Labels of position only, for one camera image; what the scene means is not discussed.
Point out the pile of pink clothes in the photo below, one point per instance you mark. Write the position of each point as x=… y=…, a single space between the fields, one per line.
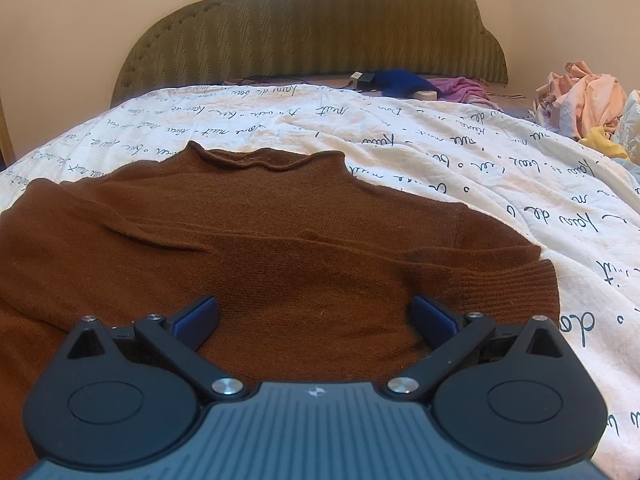
x=585 y=95

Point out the pale patterned cloth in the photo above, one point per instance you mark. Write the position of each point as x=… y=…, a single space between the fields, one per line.
x=629 y=125

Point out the white charger plug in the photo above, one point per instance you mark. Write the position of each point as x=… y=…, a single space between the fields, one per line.
x=355 y=79

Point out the green upholstered headboard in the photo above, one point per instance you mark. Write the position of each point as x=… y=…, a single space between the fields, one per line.
x=310 y=25

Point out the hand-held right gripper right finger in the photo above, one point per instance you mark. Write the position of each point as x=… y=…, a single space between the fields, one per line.
x=434 y=319

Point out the blue cloth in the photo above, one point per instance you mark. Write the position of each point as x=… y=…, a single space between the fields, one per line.
x=400 y=82

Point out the wooden furniture edge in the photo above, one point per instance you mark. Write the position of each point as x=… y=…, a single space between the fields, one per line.
x=4 y=135

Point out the black power adapter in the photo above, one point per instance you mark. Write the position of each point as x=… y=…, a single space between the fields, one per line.
x=368 y=82

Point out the yellow cloth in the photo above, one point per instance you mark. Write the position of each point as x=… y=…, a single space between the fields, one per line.
x=602 y=142

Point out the white script-printed blanket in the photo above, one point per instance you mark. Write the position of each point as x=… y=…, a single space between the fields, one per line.
x=450 y=150

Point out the brown knit sweater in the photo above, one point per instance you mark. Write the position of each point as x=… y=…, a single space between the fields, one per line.
x=280 y=260

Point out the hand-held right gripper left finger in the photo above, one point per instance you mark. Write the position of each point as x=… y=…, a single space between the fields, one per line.
x=197 y=319

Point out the purple cloth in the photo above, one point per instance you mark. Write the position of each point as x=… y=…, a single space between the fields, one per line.
x=462 y=90

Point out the beige tape roll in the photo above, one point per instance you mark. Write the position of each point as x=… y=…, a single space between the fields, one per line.
x=425 y=95

